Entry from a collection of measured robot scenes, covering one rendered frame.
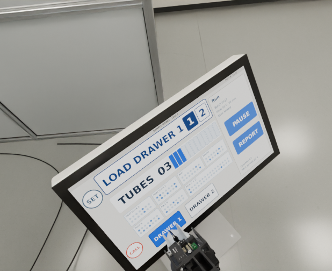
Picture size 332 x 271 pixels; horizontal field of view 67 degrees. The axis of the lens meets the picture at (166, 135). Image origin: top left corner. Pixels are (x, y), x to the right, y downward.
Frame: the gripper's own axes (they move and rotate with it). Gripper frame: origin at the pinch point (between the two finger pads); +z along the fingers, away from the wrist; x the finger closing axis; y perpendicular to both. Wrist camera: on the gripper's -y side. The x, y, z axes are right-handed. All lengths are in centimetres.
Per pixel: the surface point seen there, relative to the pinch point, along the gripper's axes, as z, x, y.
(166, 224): 2.4, -0.4, 2.0
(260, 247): 46, -40, -94
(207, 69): 141, -111, -14
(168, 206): 2.4, -3.2, 5.8
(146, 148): 2.4, -5.8, 21.4
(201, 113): 2.4, -21.0, 20.6
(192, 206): 2.4, -8.1, 1.2
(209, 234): 62, -21, -76
